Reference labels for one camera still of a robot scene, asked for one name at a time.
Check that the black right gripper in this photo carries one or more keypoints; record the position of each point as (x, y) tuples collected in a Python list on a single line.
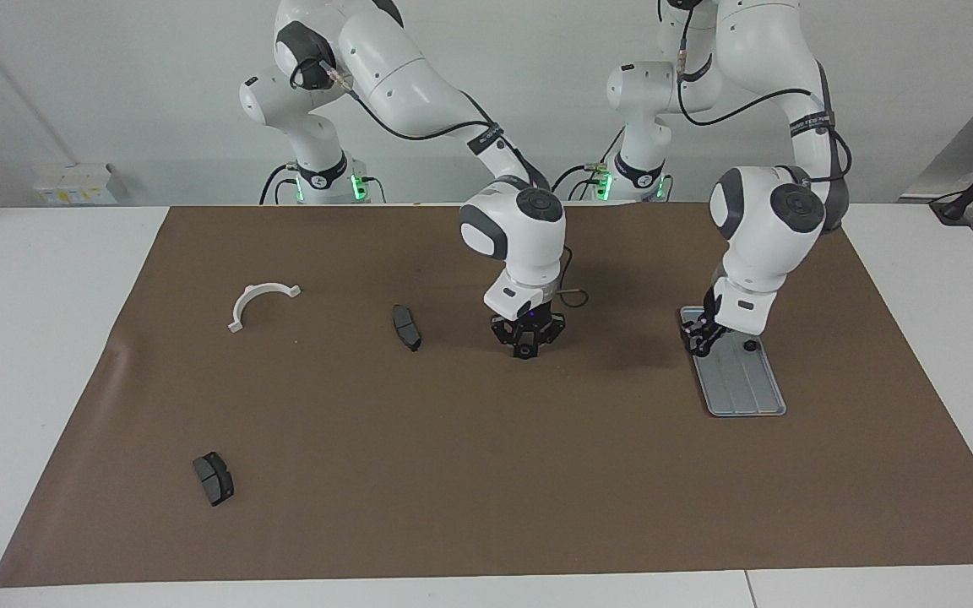
[(529, 325)]

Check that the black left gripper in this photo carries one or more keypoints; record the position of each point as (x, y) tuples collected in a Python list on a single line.
[(706, 329)]

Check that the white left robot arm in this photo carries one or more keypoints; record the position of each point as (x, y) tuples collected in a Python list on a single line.
[(769, 228)]

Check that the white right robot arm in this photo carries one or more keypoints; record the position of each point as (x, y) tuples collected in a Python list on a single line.
[(406, 84)]

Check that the silver metal tray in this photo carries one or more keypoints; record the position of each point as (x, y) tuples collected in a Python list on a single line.
[(748, 393)]

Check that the dark grey brake pad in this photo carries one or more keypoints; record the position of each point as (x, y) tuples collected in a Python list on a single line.
[(214, 480), (406, 328)]

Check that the brown paper table mat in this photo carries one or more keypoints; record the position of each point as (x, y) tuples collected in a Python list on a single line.
[(486, 473)]

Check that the white curved plastic bracket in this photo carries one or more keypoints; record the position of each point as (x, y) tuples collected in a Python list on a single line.
[(243, 301)]

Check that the white wall socket box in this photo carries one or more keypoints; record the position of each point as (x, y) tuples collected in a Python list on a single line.
[(73, 181)]

